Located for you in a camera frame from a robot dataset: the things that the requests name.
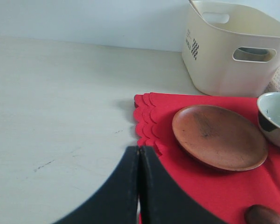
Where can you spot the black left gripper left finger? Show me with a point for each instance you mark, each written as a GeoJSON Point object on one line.
{"type": "Point", "coordinates": [116, 201]}

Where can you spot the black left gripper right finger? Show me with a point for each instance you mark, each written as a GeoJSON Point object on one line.
{"type": "Point", "coordinates": [162, 201]}

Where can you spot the red tablecloth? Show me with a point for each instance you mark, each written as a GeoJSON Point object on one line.
{"type": "Point", "coordinates": [225, 194]}

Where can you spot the brown wooden plate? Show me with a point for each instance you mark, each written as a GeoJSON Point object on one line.
{"type": "Point", "coordinates": [219, 138]}

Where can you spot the dark wooden spoon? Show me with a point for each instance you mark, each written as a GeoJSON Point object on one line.
{"type": "Point", "coordinates": [259, 214]}

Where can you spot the white ceramic bowl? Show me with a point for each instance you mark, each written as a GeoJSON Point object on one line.
{"type": "Point", "coordinates": [269, 116]}

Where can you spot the cream plastic bin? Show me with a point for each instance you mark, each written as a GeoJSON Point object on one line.
{"type": "Point", "coordinates": [214, 31]}

